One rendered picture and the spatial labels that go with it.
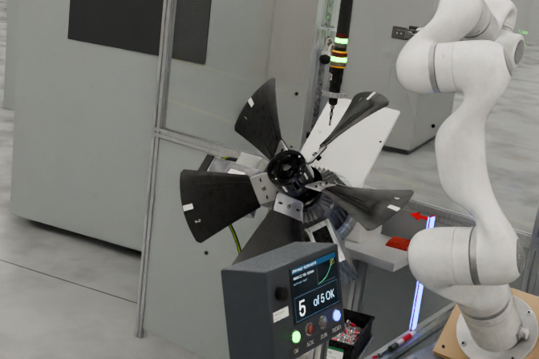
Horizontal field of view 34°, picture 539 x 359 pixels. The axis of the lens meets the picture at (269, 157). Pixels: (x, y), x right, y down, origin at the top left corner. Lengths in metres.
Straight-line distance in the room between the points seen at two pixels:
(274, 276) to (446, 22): 0.62
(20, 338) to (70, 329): 0.24
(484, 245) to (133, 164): 3.37
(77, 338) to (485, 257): 2.66
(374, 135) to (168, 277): 1.47
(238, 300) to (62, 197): 3.66
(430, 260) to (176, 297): 2.27
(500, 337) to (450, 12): 0.75
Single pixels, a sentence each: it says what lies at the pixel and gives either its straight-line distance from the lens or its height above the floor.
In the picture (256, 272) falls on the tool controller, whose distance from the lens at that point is 1.65.
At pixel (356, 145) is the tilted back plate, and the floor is 1.24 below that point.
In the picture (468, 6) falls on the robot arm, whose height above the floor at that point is 1.76.
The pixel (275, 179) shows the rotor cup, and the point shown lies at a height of 1.19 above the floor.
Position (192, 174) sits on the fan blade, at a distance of 2.66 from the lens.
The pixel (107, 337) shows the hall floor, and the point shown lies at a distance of 4.17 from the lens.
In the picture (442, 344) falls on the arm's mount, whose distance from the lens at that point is 2.20.
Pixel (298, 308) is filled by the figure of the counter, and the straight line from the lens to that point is 1.73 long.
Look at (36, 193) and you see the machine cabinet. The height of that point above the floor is 0.23.
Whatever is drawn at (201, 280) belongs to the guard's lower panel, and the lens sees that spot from 3.84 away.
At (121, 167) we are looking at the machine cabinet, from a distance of 5.00.
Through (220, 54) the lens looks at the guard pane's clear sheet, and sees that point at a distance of 3.61.
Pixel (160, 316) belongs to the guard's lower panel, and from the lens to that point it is 4.05.
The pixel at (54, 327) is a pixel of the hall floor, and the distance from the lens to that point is 4.25.
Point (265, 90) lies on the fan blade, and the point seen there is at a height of 1.39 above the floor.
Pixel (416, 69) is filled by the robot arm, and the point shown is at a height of 1.63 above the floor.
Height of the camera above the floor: 1.85
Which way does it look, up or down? 14 degrees down
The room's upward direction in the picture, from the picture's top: 7 degrees clockwise
